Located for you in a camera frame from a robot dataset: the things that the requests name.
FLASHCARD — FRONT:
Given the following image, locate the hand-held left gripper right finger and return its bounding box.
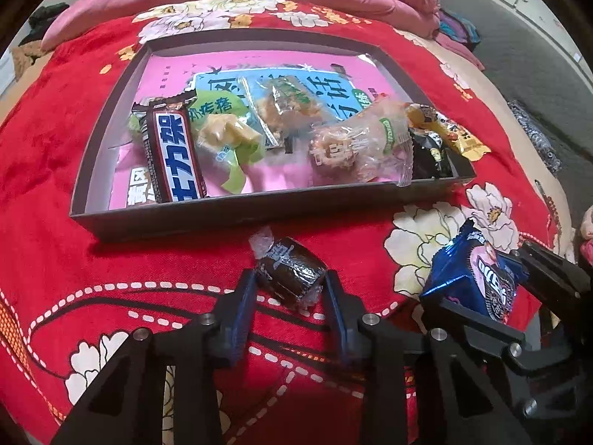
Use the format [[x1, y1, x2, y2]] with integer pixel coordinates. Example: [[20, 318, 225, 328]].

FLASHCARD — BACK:
[[322, 271, 533, 445]]

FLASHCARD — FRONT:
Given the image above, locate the black green snack packet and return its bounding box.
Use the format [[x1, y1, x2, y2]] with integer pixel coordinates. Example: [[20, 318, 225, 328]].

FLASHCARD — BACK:
[[408, 127, 457, 181]]

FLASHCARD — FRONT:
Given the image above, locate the green milk candy packet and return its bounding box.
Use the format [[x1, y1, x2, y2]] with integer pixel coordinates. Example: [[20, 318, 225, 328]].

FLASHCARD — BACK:
[[127, 95, 265, 195]]

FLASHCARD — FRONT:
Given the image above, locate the clear puffed rice roll packet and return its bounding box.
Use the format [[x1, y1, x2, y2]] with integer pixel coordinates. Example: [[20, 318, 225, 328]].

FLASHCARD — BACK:
[[308, 95, 415, 188]]

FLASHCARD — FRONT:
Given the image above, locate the dark brown chocolate bar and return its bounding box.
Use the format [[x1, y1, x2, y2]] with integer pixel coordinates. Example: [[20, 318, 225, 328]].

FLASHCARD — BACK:
[[131, 87, 209, 205]]

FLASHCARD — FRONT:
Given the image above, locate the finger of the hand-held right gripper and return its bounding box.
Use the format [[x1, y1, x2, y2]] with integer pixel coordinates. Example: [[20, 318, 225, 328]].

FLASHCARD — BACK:
[[508, 240, 593, 298], [419, 296, 585, 377]]

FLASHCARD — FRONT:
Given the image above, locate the dark round candy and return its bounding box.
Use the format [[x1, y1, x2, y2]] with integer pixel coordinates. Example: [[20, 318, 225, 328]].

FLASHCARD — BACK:
[[249, 226, 329, 311]]

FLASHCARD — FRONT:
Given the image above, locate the blue cookie packet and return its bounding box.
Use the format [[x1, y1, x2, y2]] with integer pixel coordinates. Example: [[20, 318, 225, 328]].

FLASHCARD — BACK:
[[419, 220, 529, 323]]

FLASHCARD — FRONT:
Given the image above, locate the blue purple clothing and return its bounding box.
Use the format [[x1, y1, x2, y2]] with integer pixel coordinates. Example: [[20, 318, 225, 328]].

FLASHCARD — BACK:
[[438, 7, 483, 49]]

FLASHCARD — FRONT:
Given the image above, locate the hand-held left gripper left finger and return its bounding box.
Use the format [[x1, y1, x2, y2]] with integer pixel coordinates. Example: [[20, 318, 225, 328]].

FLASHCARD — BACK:
[[49, 269, 260, 445]]

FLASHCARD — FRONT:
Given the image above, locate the yellow cartoon snack packet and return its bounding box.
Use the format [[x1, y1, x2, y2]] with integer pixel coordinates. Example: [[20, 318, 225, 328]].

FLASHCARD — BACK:
[[405, 103, 492, 161]]

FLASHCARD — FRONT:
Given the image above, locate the dark clothes pile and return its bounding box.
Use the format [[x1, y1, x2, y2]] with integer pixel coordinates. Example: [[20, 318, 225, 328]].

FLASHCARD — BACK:
[[28, 2, 70, 33]]

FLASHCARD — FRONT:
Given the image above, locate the dark shallow cardboard box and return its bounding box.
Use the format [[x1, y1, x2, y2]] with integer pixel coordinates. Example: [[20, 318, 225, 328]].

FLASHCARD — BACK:
[[69, 28, 478, 244]]

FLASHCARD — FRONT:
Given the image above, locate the floral cloth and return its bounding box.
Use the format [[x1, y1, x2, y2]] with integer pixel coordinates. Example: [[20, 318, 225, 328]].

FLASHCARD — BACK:
[[577, 204, 593, 265]]

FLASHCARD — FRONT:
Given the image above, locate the clear packet of brown snack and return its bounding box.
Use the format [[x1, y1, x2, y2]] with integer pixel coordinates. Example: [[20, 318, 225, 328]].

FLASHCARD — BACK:
[[245, 74, 325, 149]]

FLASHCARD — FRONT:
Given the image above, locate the red floral blanket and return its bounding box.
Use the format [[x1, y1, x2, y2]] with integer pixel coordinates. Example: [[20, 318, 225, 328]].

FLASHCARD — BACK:
[[0, 0, 575, 427]]

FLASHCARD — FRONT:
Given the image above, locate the dark patterned cloth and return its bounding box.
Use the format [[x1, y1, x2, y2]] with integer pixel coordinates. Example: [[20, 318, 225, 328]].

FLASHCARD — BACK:
[[507, 99, 563, 174]]

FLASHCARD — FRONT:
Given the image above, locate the brown knitted cloth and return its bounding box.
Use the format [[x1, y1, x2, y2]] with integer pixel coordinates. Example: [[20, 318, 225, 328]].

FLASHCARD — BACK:
[[11, 39, 54, 77]]

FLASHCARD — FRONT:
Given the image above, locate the grey padded headboard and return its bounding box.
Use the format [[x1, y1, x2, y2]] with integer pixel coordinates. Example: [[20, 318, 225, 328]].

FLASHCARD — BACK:
[[424, 0, 593, 223]]

